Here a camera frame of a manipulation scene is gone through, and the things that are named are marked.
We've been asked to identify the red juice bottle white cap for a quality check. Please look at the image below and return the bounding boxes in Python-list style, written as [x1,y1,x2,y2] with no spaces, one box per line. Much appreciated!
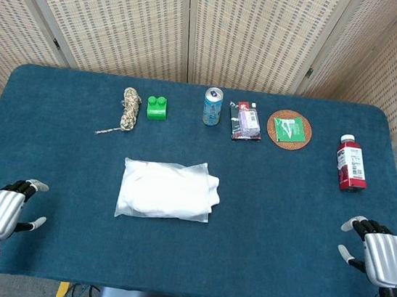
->
[332,133,374,195]

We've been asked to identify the blue felt table cover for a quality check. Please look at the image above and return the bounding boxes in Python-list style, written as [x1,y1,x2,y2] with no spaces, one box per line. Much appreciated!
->
[0,56,397,297]

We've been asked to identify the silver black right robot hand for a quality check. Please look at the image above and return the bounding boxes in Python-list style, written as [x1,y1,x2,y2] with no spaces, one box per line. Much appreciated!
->
[333,213,397,291]

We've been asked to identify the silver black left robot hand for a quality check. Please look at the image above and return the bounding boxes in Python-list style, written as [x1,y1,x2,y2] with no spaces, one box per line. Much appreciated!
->
[0,174,52,247]

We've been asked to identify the round brown woven coaster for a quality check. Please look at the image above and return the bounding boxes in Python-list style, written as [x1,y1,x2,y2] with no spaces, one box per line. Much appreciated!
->
[263,107,315,153]

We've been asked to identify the woven rattan folding screen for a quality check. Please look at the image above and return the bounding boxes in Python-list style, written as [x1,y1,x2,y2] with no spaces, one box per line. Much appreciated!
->
[0,0,397,230]

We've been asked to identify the yellow floor strip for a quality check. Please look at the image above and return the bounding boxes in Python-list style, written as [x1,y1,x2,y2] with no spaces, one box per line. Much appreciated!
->
[54,281,71,297]

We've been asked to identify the green toy building block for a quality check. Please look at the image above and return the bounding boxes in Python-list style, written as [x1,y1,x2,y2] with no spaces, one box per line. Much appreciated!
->
[144,94,170,122]

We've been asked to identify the beige braided rope bundle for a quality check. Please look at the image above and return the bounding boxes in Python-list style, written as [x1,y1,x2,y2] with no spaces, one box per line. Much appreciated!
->
[94,83,144,140]

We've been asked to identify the black red flat packet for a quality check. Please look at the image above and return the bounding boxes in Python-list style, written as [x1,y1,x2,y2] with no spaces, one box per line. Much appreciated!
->
[225,99,266,145]

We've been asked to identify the light blue drink can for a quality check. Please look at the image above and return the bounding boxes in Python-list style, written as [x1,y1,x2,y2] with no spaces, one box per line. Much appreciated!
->
[201,86,225,128]

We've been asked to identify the green square sachet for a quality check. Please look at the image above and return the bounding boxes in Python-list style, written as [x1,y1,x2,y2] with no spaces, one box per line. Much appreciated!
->
[271,113,311,147]

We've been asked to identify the black floor cables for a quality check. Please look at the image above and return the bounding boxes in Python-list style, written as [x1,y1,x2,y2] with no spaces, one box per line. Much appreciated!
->
[67,282,102,297]

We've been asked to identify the transparent plastic zip bag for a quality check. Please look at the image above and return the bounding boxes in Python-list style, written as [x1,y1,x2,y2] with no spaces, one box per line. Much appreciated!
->
[113,151,218,230]

